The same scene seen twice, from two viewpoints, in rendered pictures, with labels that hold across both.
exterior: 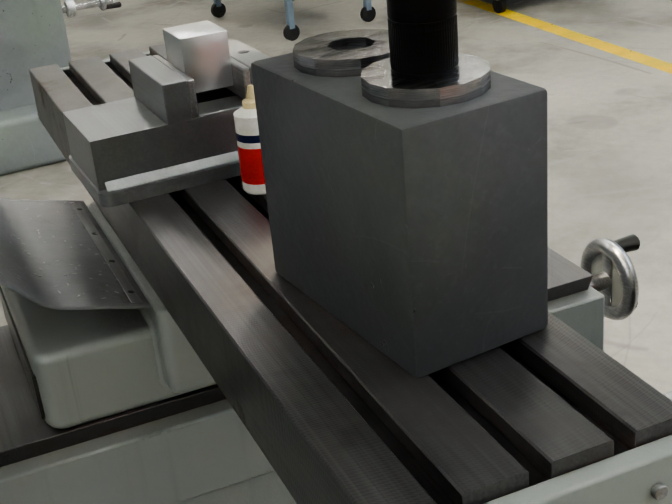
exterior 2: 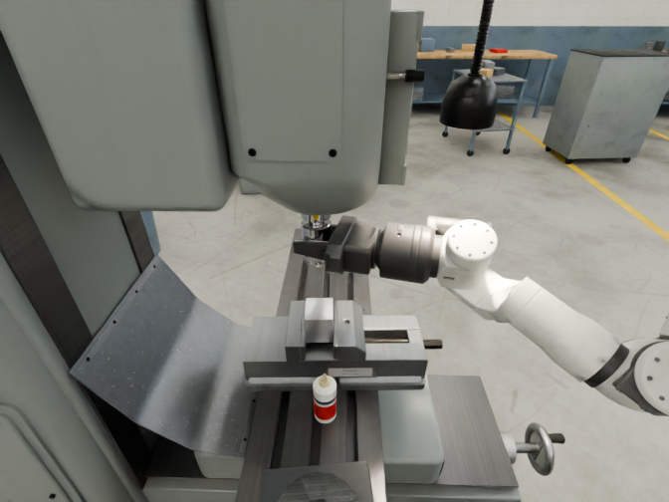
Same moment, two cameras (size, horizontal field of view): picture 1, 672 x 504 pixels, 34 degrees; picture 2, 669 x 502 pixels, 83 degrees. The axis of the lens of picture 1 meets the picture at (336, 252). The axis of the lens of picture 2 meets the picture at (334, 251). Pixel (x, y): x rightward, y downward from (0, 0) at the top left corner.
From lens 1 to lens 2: 0.72 m
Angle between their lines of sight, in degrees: 22
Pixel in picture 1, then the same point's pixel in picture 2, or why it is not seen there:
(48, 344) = not seen: hidden behind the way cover
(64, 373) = (206, 463)
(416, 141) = not seen: outside the picture
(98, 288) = (231, 430)
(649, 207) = (601, 301)
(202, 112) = (309, 357)
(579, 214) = (563, 293)
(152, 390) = not seen: hidden behind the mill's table
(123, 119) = (272, 342)
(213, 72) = (322, 336)
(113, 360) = (231, 463)
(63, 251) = (236, 384)
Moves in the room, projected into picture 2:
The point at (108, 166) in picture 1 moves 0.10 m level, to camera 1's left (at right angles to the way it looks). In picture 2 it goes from (252, 372) to (208, 356)
